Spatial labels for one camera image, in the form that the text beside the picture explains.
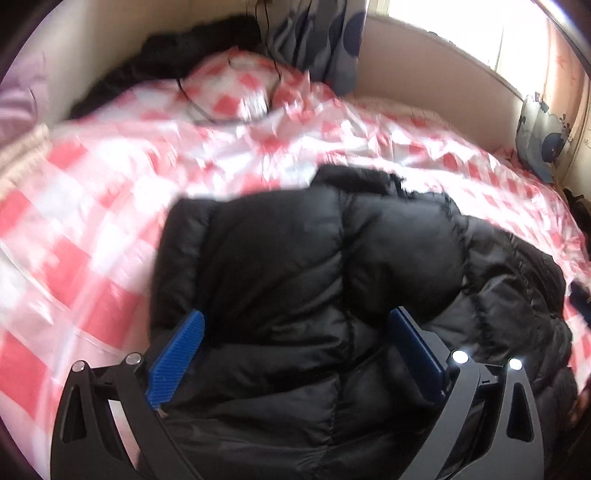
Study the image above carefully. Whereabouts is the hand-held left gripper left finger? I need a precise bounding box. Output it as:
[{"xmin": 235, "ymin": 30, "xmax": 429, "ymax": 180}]
[{"xmin": 50, "ymin": 309, "xmax": 206, "ymax": 480}]

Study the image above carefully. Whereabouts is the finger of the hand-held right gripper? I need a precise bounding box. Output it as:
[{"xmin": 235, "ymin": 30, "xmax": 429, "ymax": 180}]
[{"xmin": 569, "ymin": 281, "xmax": 591, "ymax": 324}]

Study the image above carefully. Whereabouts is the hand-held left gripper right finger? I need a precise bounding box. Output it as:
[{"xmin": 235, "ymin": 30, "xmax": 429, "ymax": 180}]
[{"xmin": 388, "ymin": 307, "xmax": 544, "ymax": 480}]

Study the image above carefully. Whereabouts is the black puffer jacket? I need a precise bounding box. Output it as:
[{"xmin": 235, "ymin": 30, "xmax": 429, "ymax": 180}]
[{"xmin": 150, "ymin": 164, "xmax": 580, "ymax": 480}]

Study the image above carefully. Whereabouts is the brown fur garment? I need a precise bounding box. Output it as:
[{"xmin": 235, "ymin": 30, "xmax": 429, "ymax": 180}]
[{"xmin": 563, "ymin": 187, "xmax": 591, "ymax": 213}]

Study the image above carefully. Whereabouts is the blue printed curtain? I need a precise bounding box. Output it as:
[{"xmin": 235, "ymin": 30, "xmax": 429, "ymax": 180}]
[
  {"xmin": 268, "ymin": 0, "xmax": 368, "ymax": 95},
  {"xmin": 516, "ymin": 91, "xmax": 573, "ymax": 183}
]

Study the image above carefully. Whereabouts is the pink checkered bed sheet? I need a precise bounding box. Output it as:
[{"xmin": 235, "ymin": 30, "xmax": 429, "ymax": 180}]
[{"xmin": 0, "ymin": 51, "xmax": 591, "ymax": 480}]

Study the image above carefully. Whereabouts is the beige blanket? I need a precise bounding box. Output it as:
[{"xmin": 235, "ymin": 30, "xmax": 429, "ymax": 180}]
[{"xmin": 0, "ymin": 124, "xmax": 51, "ymax": 199}]

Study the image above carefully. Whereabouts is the purple garment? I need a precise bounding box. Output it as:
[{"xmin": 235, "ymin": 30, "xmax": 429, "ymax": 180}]
[{"xmin": 0, "ymin": 53, "xmax": 49, "ymax": 139}]

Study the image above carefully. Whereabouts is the window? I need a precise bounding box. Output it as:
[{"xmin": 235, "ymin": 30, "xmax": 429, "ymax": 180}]
[{"xmin": 385, "ymin": 0, "xmax": 555, "ymax": 81}]

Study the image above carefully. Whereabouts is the black garment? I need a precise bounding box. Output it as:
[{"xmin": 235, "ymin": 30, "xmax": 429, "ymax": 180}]
[{"xmin": 69, "ymin": 16, "xmax": 273, "ymax": 118}]

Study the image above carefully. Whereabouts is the black cable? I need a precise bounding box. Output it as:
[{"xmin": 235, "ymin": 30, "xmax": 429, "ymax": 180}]
[{"xmin": 178, "ymin": 0, "xmax": 283, "ymax": 126}]

